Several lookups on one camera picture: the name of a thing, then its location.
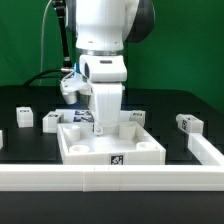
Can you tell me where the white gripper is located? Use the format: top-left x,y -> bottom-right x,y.
60,55 -> 127,136

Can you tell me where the white square table top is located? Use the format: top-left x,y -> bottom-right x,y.
57,121 -> 166,165

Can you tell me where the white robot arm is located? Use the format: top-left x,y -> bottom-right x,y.
60,0 -> 155,135

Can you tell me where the white sheet with markers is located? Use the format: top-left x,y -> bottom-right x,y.
54,108 -> 134,125

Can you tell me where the white U-shaped fence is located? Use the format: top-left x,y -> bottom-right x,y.
0,132 -> 224,193

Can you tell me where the black cable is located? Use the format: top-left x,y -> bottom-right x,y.
23,68 -> 73,87

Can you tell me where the grey cable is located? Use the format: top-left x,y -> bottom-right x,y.
38,0 -> 54,87

